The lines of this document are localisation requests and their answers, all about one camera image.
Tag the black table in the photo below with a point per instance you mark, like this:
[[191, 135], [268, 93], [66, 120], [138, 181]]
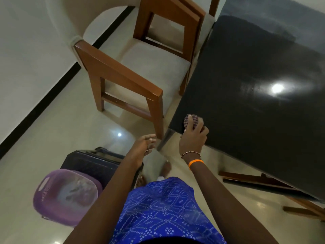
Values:
[[254, 111]]

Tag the orange wristband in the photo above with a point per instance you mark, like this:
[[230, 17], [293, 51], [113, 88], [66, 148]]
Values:
[[195, 163]]

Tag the person's left hand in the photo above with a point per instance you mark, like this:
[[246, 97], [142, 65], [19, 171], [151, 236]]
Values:
[[143, 147]]

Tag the black suitcase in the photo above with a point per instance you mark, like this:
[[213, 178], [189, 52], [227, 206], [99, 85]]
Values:
[[96, 165]]

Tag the person's right forearm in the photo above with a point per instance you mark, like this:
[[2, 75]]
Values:
[[228, 208]]

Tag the checkered cleaning cloth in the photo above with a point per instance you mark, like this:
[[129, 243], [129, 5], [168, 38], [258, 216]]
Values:
[[195, 120]]

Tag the person's foot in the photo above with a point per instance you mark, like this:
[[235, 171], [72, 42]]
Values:
[[167, 168], [140, 181]]

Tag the person's left foot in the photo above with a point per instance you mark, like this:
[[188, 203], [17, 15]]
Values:
[[140, 181]]

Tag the person's right foot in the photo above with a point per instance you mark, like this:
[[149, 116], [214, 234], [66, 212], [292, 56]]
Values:
[[167, 168]]

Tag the person's left forearm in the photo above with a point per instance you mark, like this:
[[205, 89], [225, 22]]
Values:
[[106, 203]]

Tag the person's right hand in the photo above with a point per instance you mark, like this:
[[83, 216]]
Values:
[[193, 142]]

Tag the beige wooden armchair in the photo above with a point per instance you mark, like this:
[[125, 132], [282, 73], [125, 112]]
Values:
[[200, 12], [147, 63]]

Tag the blue patterned dress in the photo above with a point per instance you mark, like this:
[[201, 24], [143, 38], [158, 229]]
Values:
[[165, 213]]

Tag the purple plastic basket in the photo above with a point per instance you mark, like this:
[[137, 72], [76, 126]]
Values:
[[66, 195]]

